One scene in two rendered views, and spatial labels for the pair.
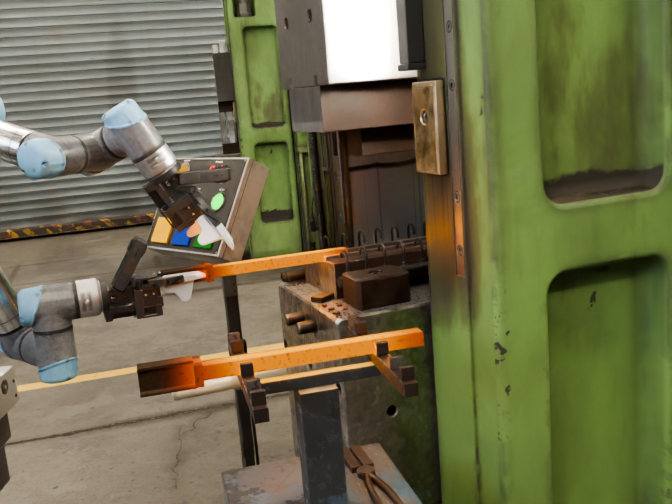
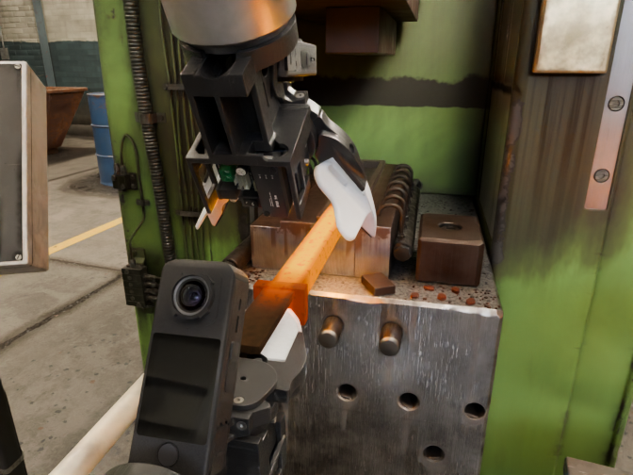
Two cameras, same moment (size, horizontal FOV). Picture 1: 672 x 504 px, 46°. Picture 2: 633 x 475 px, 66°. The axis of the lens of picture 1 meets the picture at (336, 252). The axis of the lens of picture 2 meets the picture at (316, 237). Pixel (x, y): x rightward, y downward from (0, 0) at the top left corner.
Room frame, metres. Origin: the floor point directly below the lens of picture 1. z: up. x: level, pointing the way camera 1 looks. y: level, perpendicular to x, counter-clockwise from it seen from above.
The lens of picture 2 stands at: (1.38, 0.57, 1.20)
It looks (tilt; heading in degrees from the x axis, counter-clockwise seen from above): 20 degrees down; 304
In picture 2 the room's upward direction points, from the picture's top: straight up
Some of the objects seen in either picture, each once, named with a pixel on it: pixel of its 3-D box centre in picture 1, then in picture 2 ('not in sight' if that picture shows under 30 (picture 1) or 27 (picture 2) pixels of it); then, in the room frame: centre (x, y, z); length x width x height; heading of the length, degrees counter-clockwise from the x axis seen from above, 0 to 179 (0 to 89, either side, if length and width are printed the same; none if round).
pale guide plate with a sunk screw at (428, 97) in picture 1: (429, 127); (579, 3); (1.48, -0.19, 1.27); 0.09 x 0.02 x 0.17; 21
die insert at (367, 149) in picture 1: (415, 135); (365, 35); (1.80, -0.20, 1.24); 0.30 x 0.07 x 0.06; 111
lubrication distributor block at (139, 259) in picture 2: not in sight; (141, 285); (2.12, 0.06, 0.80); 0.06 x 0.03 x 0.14; 21
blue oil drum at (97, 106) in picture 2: not in sight; (123, 138); (5.86, -2.52, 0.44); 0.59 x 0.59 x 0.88
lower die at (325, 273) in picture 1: (402, 257); (344, 204); (1.81, -0.15, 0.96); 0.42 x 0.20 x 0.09; 111
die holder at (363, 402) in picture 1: (423, 371); (369, 335); (1.76, -0.18, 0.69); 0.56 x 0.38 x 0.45; 111
